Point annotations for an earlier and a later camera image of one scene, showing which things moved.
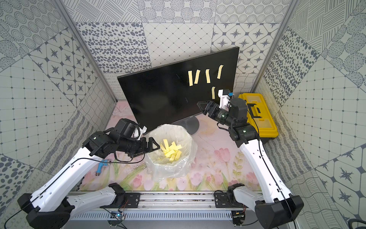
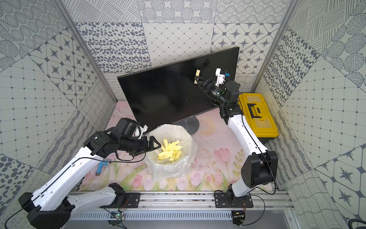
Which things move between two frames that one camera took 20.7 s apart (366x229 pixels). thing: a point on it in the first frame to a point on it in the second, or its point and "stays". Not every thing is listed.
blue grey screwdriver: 101,164 stays
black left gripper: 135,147 stays
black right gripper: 212,114 to 210,82
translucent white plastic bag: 176,154 stays
